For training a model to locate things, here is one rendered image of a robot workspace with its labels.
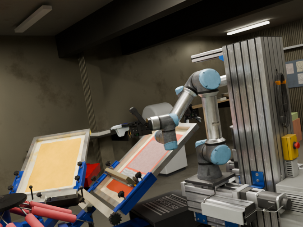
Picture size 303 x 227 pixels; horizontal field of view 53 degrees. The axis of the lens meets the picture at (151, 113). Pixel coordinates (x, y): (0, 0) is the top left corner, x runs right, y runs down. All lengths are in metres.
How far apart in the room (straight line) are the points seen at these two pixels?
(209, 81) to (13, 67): 4.66
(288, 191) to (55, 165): 1.97
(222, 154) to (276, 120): 0.35
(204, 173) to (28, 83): 4.57
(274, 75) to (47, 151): 2.18
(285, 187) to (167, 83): 6.28
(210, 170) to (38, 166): 1.70
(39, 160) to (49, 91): 3.15
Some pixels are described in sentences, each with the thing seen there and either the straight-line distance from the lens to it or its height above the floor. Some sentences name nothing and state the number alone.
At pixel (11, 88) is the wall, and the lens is 5.84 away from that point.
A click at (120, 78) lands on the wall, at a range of 6.89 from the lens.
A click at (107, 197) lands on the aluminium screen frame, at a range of 2.18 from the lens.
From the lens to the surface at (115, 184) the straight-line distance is 2.33.
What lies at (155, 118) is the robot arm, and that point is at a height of 1.68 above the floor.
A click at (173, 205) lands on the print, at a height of 0.95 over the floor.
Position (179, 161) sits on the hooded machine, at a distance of 6.71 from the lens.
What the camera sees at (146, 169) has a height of 1.29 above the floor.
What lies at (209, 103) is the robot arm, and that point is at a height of 1.71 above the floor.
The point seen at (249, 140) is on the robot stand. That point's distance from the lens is 1.85.
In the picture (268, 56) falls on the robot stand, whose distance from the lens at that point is 1.79.
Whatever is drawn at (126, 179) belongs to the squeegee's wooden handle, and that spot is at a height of 1.29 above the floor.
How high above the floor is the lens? 1.82
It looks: 4 degrees down
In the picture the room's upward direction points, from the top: 9 degrees counter-clockwise
